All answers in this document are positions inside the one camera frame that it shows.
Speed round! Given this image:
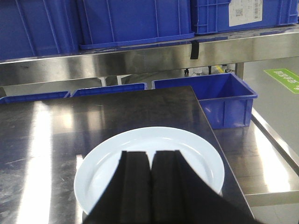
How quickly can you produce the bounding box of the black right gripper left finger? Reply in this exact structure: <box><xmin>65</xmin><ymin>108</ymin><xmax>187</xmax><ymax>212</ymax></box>
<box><xmin>83</xmin><ymin>151</ymin><xmax>151</xmax><ymax>224</ymax></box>

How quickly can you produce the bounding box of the blue bin rim left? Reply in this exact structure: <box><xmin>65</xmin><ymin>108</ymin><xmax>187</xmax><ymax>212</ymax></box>
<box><xmin>0</xmin><ymin>91</ymin><xmax>71</xmax><ymax>104</ymax></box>

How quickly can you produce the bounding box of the blue bin rim middle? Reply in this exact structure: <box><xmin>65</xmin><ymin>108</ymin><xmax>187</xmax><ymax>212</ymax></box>
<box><xmin>71</xmin><ymin>83</ymin><xmax>147</xmax><ymax>97</ymax></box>

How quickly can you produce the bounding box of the blue crate with label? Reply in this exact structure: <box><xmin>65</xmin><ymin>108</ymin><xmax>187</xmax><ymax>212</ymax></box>
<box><xmin>190</xmin><ymin>0</ymin><xmax>299</xmax><ymax>35</ymax></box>

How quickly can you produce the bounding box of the blue bin rim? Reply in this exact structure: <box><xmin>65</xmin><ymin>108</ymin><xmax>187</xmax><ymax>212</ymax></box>
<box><xmin>71</xmin><ymin>83</ymin><xmax>147</xmax><ymax>97</ymax></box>
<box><xmin>0</xmin><ymin>91</ymin><xmax>71</xmax><ymax>104</ymax></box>

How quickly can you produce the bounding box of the stainless steel shelf rail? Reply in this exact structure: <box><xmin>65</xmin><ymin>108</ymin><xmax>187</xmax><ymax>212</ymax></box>
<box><xmin>0</xmin><ymin>24</ymin><xmax>299</xmax><ymax>86</ymax></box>

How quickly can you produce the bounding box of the light blue plate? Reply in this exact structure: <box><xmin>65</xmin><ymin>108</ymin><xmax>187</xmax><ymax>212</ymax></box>
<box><xmin>74</xmin><ymin>126</ymin><xmax>225</xmax><ymax>214</ymax></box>

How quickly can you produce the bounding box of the black strap on rail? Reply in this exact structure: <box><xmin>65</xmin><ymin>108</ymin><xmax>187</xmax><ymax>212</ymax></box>
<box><xmin>190</xmin><ymin>40</ymin><xmax>199</xmax><ymax>60</ymax></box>

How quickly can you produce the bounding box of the blue crate upper middle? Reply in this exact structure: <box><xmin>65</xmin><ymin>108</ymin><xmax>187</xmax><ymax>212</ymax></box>
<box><xmin>77</xmin><ymin>0</ymin><xmax>194</xmax><ymax>50</ymax></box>

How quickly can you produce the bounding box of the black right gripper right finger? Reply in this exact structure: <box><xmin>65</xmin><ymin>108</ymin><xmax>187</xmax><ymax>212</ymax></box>
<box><xmin>151</xmin><ymin>150</ymin><xmax>259</xmax><ymax>224</ymax></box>

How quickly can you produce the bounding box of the open blue bin right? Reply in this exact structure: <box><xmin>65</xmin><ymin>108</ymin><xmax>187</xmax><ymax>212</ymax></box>
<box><xmin>152</xmin><ymin>73</ymin><xmax>257</xmax><ymax>129</ymax></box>

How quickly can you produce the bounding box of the blue crate upper left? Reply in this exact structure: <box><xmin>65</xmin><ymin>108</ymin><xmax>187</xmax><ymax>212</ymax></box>
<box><xmin>0</xmin><ymin>0</ymin><xmax>82</xmax><ymax>60</ymax></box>

